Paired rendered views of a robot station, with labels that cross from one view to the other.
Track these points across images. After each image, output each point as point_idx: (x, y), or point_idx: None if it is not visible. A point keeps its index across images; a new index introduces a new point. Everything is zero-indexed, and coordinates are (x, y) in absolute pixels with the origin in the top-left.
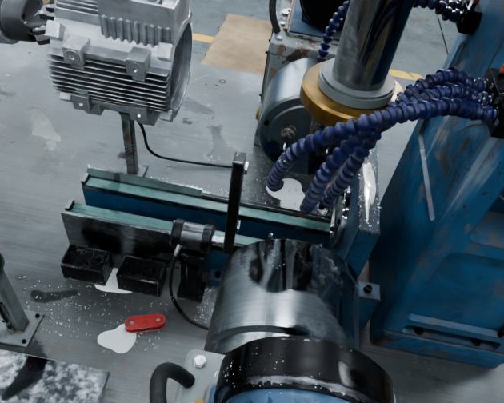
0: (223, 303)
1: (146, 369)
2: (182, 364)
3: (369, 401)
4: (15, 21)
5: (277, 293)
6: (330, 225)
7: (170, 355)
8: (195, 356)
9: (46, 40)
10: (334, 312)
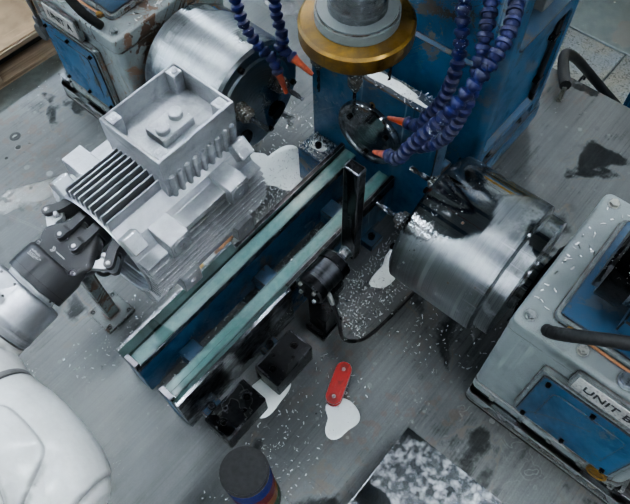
0: (454, 277)
1: (388, 403)
2: (399, 369)
3: None
4: (64, 283)
5: (489, 225)
6: (345, 151)
7: (384, 376)
8: (523, 316)
9: (120, 262)
10: (521, 193)
